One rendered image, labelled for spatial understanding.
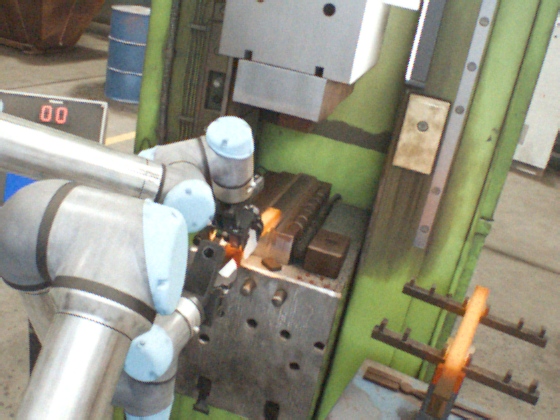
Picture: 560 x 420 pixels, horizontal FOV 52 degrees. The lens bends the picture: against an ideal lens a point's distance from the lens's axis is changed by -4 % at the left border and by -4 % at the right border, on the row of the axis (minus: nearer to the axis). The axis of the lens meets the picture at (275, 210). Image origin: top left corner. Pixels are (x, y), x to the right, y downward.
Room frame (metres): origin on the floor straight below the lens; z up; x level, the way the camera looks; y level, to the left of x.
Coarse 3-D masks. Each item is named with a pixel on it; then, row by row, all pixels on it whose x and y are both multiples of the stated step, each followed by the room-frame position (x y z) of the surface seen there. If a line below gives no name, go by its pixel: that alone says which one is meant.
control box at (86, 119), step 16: (0, 96) 1.28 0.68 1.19; (16, 96) 1.29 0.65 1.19; (32, 96) 1.30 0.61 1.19; (48, 96) 1.31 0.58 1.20; (16, 112) 1.27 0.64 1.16; (32, 112) 1.28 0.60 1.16; (48, 112) 1.29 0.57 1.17; (80, 112) 1.31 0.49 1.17; (96, 112) 1.32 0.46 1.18; (64, 128) 1.28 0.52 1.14; (80, 128) 1.29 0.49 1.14; (96, 128) 1.30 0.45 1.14; (0, 176) 1.19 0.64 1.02; (0, 192) 1.18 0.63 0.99; (0, 208) 1.16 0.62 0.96
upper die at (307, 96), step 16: (240, 64) 1.29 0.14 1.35; (256, 64) 1.29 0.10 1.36; (240, 80) 1.29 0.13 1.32; (256, 80) 1.29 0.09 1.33; (272, 80) 1.28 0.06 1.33; (288, 80) 1.27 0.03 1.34; (304, 80) 1.26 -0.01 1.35; (320, 80) 1.25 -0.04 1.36; (240, 96) 1.29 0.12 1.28; (256, 96) 1.28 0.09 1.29; (272, 96) 1.28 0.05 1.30; (288, 96) 1.27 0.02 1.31; (304, 96) 1.26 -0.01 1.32; (320, 96) 1.25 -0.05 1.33; (336, 96) 1.41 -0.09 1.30; (288, 112) 1.27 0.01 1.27; (304, 112) 1.26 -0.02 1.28; (320, 112) 1.26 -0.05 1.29
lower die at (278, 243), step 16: (272, 176) 1.66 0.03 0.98; (288, 176) 1.65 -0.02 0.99; (272, 192) 1.50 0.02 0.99; (304, 192) 1.53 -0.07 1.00; (320, 192) 1.57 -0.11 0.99; (288, 208) 1.39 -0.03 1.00; (272, 224) 1.28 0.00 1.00; (288, 224) 1.31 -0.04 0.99; (304, 224) 1.35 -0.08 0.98; (272, 240) 1.26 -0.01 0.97; (288, 240) 1.25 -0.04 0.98; (272, 256) 1.26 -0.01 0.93; (288, 256) 1.25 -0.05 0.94
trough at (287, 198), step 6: (300, 180) 1.65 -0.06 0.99; (306, 180) 1.66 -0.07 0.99; (294, 186) 1.59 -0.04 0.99; (300, 186) 1.60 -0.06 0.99; (288, 192) 1.53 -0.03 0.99; (294, 192) 1.55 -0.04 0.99; (282, 198) 1.48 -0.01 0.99; (288, 198) 1.49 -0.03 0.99; (294, 198) 1.50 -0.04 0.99; (276, 204) 1.42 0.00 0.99; (282, 204) 1.44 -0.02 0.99; (288, 204) 1.45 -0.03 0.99; (282, 210) 1.40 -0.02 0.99; (270, 228) 1.28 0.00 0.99
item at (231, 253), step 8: (264, 216) 1.29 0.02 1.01; (272, 216) 1.30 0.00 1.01; (264, 224) 1.24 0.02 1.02; (264, 232) 1.23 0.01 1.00; (232, 248) 1.06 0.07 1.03; (240, 248) 1.08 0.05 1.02; (232, 256) 1.03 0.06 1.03; (240, 256) 1.05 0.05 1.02; (224, 264) 0.99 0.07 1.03; (240, 264) 1.05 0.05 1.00
